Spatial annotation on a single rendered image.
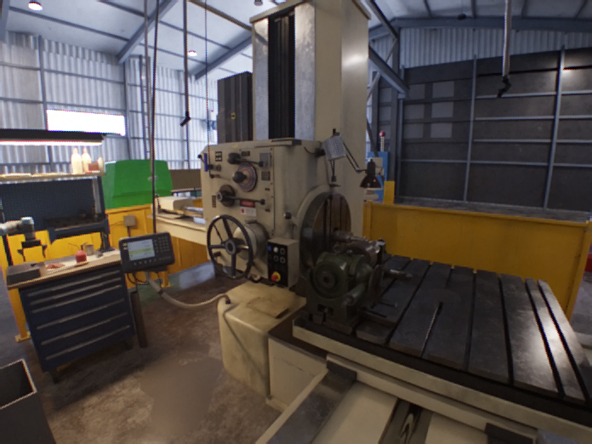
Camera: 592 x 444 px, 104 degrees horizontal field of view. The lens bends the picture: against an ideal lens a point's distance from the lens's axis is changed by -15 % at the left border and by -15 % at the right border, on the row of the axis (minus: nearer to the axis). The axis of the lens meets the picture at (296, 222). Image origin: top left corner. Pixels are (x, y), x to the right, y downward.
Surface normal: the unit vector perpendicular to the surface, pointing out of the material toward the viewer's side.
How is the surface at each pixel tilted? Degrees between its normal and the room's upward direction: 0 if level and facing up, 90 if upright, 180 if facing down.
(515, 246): 90
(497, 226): 90
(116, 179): 84
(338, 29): 90
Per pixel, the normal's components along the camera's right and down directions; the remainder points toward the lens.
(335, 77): -0.58, 0.17
